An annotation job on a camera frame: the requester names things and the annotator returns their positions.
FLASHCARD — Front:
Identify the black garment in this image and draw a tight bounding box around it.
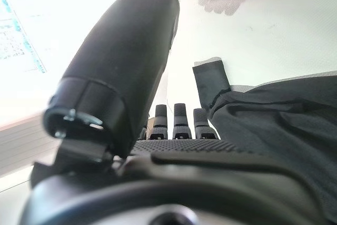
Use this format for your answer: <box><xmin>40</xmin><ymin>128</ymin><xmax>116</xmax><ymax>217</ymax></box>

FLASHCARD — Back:
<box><xmin>193</xmin><ymin>59</ymin><xmax>337</xmax><ymax>223</ymax></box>

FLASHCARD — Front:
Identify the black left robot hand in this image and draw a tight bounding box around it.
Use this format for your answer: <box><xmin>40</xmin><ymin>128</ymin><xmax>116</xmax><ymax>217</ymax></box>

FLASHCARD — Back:
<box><xmin>19</xmin><ymin>0</ymin><xmax>327</xmax><ymax>225</ymax></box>

